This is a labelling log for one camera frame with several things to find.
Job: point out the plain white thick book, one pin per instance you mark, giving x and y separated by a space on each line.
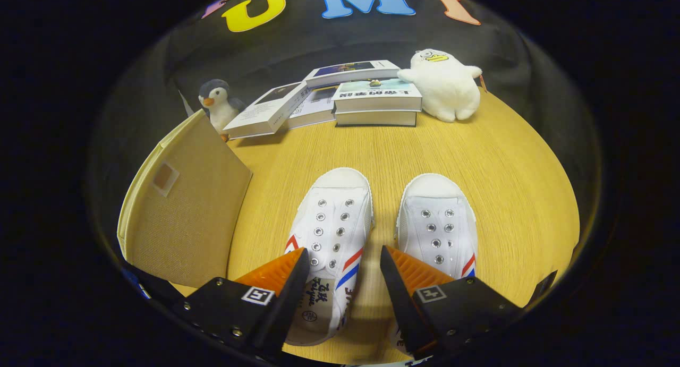
376 118

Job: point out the thick book with teal cover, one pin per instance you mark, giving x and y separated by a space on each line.
377 95

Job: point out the book with dark blue cover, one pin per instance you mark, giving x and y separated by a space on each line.
350 70

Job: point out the white duck plush toy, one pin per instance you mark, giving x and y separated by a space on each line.
446 88

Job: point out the beige fabric storage box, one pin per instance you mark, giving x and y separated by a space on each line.
196 213

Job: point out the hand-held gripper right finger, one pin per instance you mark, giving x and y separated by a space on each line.
404 303

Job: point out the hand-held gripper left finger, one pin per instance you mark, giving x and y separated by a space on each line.
287 303

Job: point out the white canvas shoe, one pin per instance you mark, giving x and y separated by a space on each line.
334 218
438 223

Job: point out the thin white book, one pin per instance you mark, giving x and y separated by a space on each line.
316 109

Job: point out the grey penguin plush toy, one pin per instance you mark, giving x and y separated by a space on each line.
219 108

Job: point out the white book with dark portrait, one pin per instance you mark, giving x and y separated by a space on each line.
265 112

